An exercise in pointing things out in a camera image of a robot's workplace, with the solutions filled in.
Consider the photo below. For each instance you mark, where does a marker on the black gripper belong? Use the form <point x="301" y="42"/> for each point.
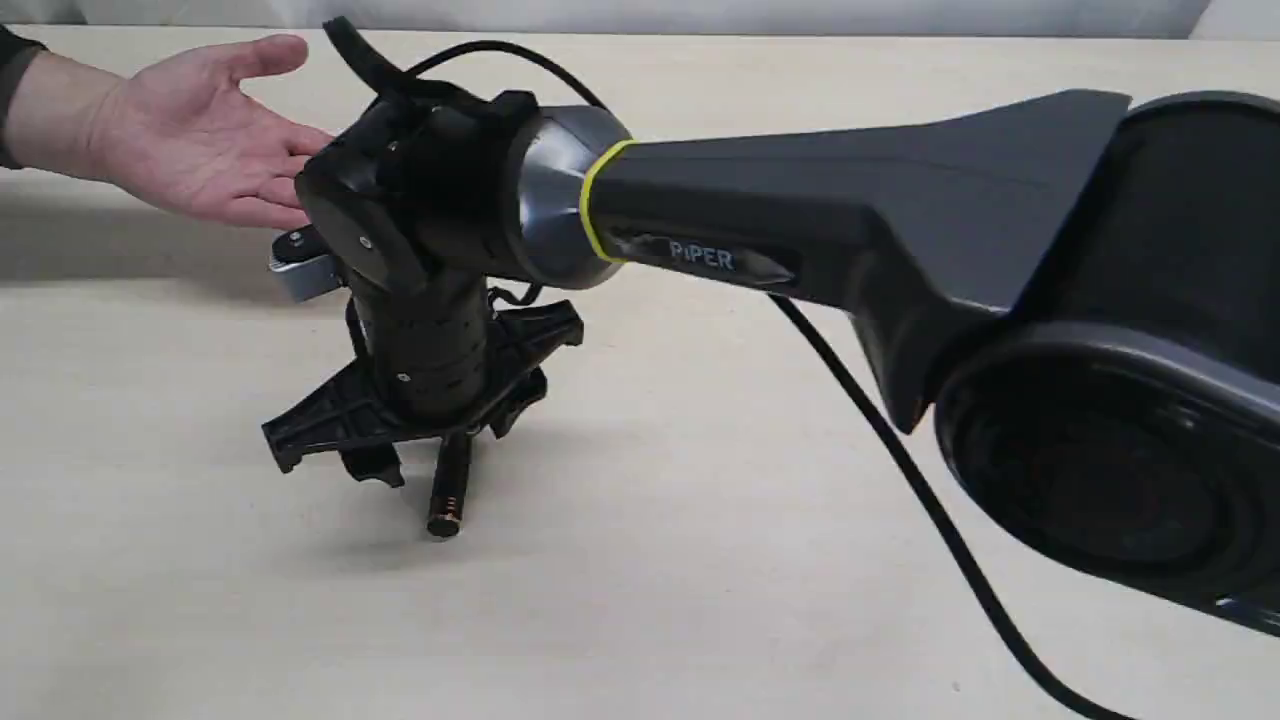
<point x="426" y="366"/>

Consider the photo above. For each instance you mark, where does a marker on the black gold precision screwdriver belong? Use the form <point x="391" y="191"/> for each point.
<point x="449" y="486"/>

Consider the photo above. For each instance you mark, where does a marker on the dark grey Piper robot arm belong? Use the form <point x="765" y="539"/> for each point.
<point x="1083" y="293"/>

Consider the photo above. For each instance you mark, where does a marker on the person's forearm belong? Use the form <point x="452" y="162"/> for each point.
<point x="49" y="106"/>

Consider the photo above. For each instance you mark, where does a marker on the open bare human hand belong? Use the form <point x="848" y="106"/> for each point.
<point x="182" y="136"/>

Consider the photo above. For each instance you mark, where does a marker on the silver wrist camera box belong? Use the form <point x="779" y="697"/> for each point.
<point x="303" y="265"/>

